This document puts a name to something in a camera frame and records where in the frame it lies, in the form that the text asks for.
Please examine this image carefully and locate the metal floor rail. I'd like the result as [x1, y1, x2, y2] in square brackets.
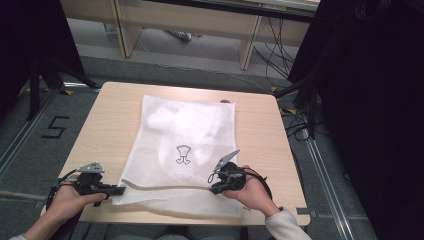
[301, 128, 356, 240]
[0, 89, 58, 179]

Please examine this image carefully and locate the grey power strip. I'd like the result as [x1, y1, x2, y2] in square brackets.
[163, 29, 203, 43]

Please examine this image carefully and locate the white garment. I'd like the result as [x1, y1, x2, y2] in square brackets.
[145, 103, 232, 176]

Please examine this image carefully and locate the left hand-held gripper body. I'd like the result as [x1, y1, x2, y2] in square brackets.
[73, 161, 106, 197]

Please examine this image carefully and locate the black hanging cable bundle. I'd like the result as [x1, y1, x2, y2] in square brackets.
[252, 15, 301, 88]

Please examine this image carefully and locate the person's lap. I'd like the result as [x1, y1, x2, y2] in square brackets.
[105, 223, 242, 240]

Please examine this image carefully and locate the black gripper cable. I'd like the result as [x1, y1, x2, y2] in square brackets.
[45, 168, 81, 212]
[242, 167, 274, 201]

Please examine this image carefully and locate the person's right hand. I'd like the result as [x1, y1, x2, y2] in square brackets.
[222, 164, 282, 218]

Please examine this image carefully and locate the person's left hand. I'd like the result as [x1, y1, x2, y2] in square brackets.
[44, 182, 108, 225]

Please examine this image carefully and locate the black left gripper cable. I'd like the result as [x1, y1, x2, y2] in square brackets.
[45, 168, 81, 212]

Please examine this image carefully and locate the black curtain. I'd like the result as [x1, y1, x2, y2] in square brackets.
[287, 0, 424, 240]
[0, 0, 87, 114]

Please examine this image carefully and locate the light wooden desk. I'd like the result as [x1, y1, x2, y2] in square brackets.
[60, 0, 322, 71]

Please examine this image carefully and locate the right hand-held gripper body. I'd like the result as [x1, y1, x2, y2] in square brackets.
[213, 148, 248, 193]

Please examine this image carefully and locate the black metal stand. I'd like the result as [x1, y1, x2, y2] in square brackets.
[25, 54, 102, 122]
[274, 75, 322, 140]

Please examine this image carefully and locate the black floor cable tangle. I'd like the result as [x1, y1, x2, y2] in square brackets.
[280, 105, 326, 142]

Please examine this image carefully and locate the white mesh laundry bag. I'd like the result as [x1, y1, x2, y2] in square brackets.
[111, 94, 245, 221]

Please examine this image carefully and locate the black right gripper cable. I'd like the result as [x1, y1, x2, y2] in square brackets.
[242, 167, 274, 201]

